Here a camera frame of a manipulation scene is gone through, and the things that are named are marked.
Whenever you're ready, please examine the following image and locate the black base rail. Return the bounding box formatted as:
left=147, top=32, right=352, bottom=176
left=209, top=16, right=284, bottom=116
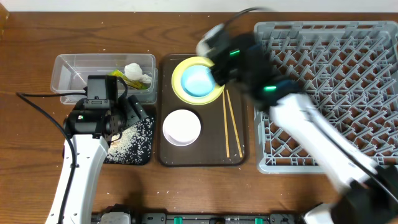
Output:
left=91, top=204, right=303, bottom=224

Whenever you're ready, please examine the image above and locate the black plastic tray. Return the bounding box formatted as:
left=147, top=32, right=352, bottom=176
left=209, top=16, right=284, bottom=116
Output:
left=102, top=105, right=157, bottom=166

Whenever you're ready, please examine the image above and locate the light blue bowl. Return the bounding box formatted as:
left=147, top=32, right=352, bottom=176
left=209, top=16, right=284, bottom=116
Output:
left=181, top=65, right=216, bottom=97

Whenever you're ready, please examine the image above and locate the yellow green wrapper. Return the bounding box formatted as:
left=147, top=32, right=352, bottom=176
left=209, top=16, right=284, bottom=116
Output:
left=110, top=70, right=148, bottom=90

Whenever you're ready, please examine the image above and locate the yellow-green plate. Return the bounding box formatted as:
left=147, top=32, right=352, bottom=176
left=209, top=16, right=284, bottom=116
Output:
left=171, top=57, right=224, bottom=105

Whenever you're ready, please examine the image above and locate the left black cable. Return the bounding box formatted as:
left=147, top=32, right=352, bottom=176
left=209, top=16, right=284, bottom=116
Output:
left=16, top=76, right=129, bottom=224

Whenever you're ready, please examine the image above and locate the dark brown serving tray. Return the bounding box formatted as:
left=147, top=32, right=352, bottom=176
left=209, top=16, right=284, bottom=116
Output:
left=157, top=54, right=248, bottom=167

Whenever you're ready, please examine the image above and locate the grey dishwasher rack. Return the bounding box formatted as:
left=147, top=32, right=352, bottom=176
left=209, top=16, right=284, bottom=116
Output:
left=254, top=21, right=397, bottom=166

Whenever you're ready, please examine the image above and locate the white tissue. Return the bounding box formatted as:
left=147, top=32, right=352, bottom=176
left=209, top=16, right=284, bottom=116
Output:
left=124, top=63, right=152, bottom=84

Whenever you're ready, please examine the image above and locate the white bowl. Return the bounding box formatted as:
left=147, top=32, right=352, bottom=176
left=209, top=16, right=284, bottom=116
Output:
left=162, top=110, right=201, bottom=147

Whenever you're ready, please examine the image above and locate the right wooden chopstick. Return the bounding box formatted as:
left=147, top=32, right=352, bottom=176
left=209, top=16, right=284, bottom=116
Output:
left=226, top=89, right=243, bottom=158

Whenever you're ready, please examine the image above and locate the spilled white rice pile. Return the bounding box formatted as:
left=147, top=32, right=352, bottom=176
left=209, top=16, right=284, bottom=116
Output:
left=105, top=116, right=155, bottom=164

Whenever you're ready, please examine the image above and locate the clear plastic waste bin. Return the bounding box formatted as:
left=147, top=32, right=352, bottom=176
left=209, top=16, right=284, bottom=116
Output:
left=50, top=54, right=158, bottom=105

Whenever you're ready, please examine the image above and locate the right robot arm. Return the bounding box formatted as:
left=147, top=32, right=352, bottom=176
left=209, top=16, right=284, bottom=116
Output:
left=203, top=30, right=397, bottom=223

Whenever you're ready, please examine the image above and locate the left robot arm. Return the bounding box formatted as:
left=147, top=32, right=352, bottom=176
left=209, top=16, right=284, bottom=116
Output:
left=46, top=95, right=147, bottom=223

